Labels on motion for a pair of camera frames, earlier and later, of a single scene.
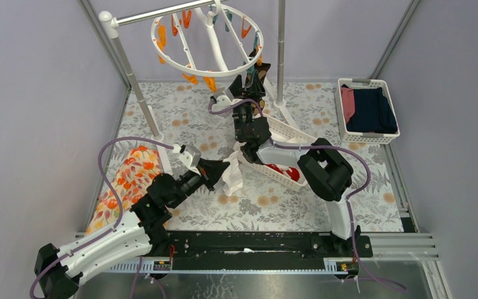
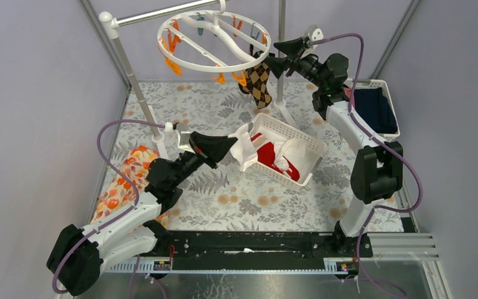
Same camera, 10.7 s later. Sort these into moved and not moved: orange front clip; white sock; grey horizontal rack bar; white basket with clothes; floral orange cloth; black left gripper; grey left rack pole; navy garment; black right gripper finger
Moved: black left gripper; black right gripper finger; white sock; orange front clip
Not moved: floral orange cloth; white basket with clothes; navy garment; grey left rack pole; grey horizontal rack bar
